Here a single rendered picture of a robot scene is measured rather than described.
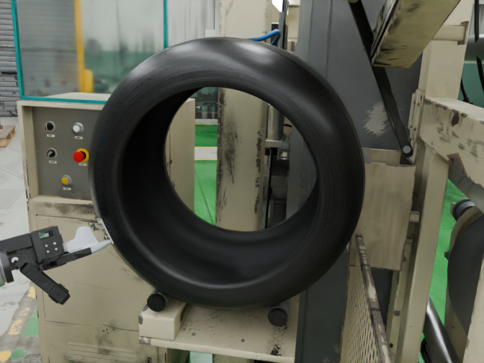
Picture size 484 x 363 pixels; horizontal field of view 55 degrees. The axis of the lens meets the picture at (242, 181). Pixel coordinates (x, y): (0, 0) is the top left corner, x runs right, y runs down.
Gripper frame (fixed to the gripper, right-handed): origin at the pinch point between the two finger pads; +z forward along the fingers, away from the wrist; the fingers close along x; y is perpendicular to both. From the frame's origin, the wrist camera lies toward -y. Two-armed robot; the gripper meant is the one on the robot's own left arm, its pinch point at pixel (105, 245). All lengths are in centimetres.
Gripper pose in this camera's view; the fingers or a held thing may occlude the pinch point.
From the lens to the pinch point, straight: 106.1
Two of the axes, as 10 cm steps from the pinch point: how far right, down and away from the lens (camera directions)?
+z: 8.5, -2.4, 4.8
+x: -4.7, 0.8, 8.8
